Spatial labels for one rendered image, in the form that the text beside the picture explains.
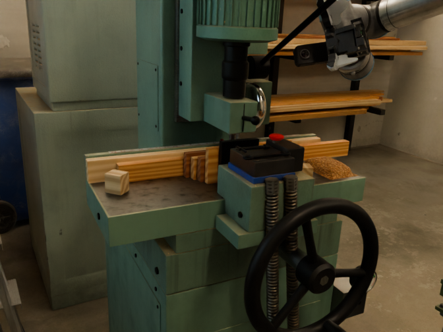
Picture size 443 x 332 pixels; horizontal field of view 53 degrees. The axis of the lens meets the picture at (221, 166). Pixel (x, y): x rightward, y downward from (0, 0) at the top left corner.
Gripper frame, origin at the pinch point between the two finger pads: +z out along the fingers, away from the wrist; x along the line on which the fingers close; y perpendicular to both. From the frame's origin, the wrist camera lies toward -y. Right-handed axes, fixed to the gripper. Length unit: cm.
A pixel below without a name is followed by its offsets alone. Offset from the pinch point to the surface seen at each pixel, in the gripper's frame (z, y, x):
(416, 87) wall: -387, 21, -45
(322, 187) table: -8.9, -6.8, 31.2
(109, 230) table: 27, -38, 33
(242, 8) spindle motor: 9.2, -12.7, -5.8
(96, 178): 16, -48, 22
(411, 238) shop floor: -208, 0, 74
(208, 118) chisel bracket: -4.8, -29.9, 11.1
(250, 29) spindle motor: 7.6, -12.3, -1.9
